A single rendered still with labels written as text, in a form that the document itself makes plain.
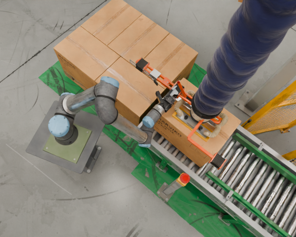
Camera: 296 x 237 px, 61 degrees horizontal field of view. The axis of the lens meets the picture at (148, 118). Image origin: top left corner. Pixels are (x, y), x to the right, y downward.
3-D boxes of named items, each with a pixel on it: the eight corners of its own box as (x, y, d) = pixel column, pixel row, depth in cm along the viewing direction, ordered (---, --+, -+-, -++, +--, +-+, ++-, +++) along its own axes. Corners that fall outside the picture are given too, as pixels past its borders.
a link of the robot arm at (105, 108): (102, 116, 135) (153, 149, 191) (107, 95, 138) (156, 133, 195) (85, 115, 140) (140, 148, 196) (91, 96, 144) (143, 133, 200)
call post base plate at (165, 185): (175, 191, 271) (175, 190, 269) (167, 201, 266) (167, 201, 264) (164, 181, 274) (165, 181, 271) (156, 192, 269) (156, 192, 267)
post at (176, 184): (170, 191, 271) (190, 178, 178) (166, 196, 268) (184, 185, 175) (165, 187, 272) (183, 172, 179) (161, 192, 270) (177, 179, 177)
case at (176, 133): (224, 136, 239) (242, 121, 202) (200, 167, 226) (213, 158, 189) (175, 98, 251) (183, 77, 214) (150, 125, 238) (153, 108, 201)
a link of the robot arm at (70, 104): (51, 114, 194) (98, 94, 137) (58, 94, 199) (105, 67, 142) (69, 121, 202) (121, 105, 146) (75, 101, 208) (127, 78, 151)
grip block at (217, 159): (224, 161, 178) (227, 159, 173) (217, 170, 175) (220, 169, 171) (214, 153, 180) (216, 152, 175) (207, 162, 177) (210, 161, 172)
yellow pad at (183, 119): (213, 133, 197) (215, 130, 192) (206, 142, 193) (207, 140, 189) (178, 107, 203) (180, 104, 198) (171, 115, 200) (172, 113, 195)
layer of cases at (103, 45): (190, 72, 310) (198, 52, 273) (138, 130, 278) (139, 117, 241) (118, 20, 332) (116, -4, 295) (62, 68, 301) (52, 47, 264)
